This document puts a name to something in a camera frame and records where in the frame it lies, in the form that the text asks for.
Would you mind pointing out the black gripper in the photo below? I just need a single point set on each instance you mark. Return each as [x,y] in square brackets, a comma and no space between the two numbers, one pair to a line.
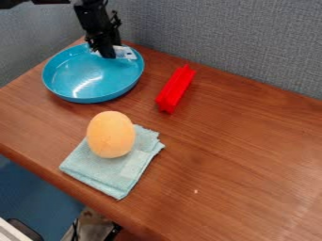
[100,27]

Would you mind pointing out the white toothpaste tube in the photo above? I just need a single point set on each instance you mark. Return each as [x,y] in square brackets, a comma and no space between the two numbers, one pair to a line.
[124,52]

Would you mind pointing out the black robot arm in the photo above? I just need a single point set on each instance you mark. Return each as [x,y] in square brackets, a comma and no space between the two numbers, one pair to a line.
[7,4]

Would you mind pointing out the blue plate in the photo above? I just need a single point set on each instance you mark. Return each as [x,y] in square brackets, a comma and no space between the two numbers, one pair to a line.
[80,77]

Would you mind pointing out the red plastic block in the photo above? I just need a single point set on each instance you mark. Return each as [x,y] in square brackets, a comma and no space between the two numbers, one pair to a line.
[174,89]

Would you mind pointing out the orange egg-shaped ball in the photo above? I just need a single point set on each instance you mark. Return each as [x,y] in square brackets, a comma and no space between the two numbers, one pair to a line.
[111,134]

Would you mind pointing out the light blue folded cloth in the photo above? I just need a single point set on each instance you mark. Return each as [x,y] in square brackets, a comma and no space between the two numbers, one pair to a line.
[114,175]

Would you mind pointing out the metal table leg bracket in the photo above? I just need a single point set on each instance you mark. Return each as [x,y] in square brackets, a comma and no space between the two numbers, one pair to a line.
[91,227]

